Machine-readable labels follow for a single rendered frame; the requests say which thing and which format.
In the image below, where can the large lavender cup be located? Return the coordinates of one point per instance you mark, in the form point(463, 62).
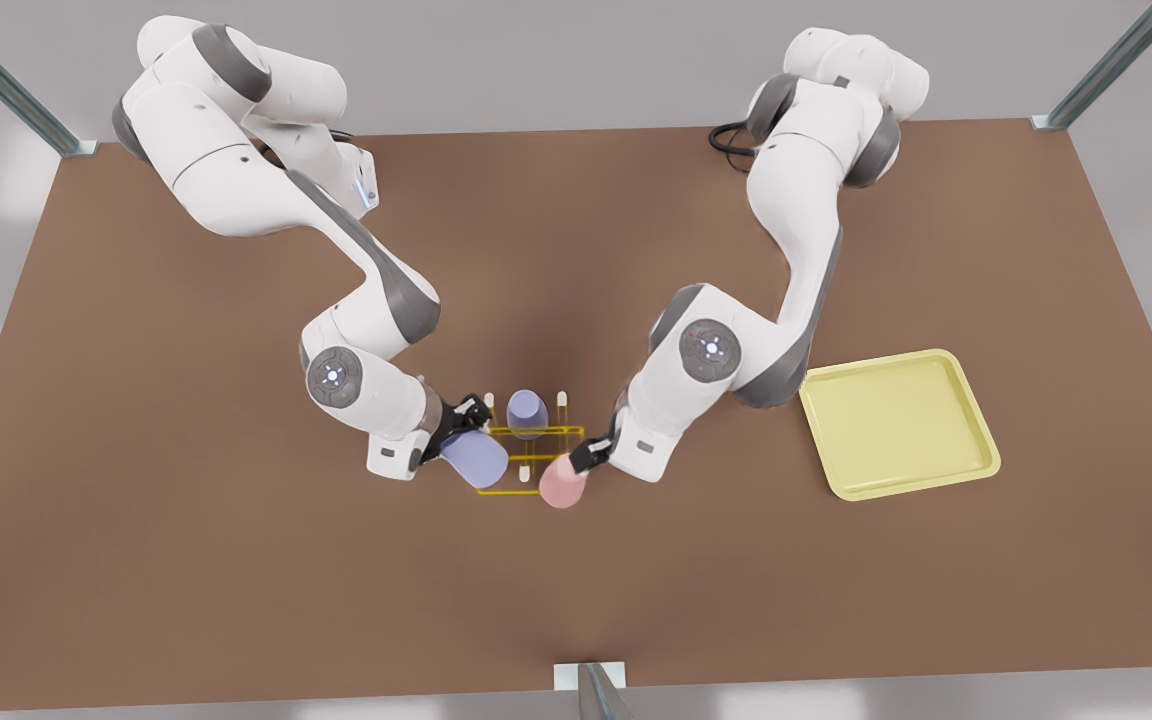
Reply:
point(478, 460)

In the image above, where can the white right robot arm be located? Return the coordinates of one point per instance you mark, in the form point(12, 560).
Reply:
point(236, 170)

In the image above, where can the yellow transparent cup rack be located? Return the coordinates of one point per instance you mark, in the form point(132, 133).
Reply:
point(536, 434)

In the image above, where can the silver frame post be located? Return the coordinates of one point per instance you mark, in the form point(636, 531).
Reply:
point(596, 690)
point(6, 88)
point(1106, 66)

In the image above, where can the pink cup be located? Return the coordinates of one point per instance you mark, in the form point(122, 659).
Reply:
point(562, 484)

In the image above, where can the small lavender cup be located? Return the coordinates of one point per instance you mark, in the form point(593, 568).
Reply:
point(527, 410)

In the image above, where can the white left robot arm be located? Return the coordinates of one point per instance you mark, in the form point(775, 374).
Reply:
point(796, 210)

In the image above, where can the pale yellow tray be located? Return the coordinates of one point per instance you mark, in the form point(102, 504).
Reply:
point(896, 424)

